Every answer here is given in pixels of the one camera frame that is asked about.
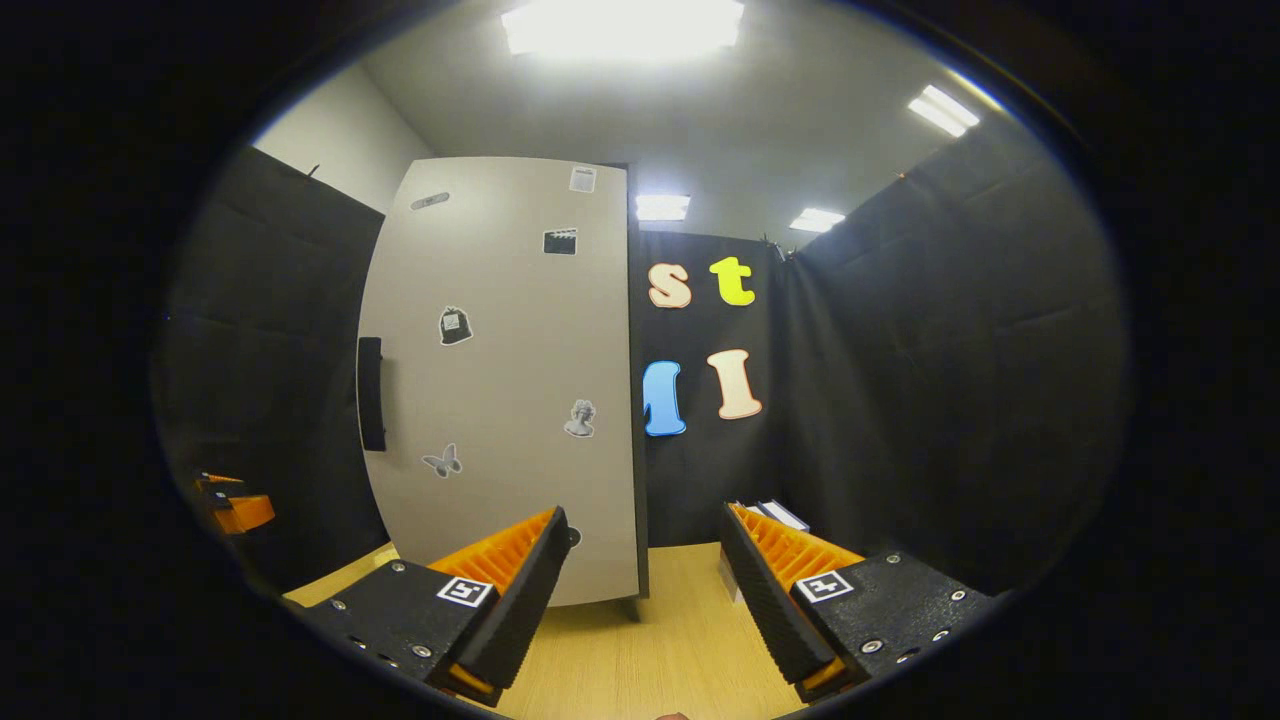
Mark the pale blue book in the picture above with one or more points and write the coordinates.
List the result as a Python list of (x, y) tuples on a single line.
[(788, 516)]

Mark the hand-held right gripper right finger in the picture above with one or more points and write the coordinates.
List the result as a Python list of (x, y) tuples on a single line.
[(765, 600)]

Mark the ceiling light panel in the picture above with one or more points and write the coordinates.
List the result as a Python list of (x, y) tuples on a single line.
[(817, 220), (662, 207), (620, 28), (944, 110)]

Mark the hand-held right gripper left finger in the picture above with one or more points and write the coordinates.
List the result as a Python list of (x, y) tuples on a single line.
[(520, 600)]

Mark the dark grey cabinet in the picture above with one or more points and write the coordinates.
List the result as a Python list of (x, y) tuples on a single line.
[(637, 400)]

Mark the black backdrop cloth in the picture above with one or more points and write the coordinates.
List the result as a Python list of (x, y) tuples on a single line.
[(950, 350)]

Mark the white cabinet door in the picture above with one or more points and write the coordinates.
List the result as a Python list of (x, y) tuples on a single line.
[(500, 380)]

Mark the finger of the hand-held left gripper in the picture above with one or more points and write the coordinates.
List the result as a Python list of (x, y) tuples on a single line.
[(225, 486), (243, 514)]

